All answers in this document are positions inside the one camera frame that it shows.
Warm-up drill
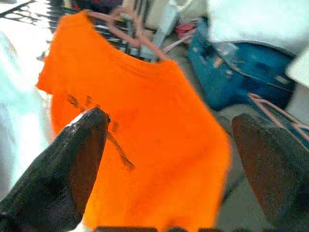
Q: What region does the orange t-shirt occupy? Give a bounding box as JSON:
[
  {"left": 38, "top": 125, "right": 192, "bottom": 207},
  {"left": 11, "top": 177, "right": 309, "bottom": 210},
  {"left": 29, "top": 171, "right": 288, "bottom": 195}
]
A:
[{"left": 36, "top": 11, "right": 233, "bottom": 232}]

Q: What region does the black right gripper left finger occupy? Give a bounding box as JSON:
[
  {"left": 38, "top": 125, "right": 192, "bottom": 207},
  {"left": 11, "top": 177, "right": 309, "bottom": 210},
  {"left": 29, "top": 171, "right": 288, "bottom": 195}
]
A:
[{"left": 0, "top": 107, "right": 111, "bottom": 232}]

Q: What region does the pink plastic hanger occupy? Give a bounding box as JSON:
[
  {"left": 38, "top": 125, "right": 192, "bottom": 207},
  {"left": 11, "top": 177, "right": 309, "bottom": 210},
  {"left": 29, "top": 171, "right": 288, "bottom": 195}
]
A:
[
  {"left": 163, "top": 35, "right": 194, "bottom": 53},
  {"left": 85, "top": 6, "right": 171, "bottom": 62},
  {"left": 248, "top": 93, "right": 309, "bottom": 140}
]

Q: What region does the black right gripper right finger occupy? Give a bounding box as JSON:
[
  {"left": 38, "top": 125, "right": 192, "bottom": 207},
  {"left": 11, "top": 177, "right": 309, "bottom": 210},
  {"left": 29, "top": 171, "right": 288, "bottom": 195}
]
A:
[{"left": 231, "top": 114, "right": 309, "bottom": 232}]

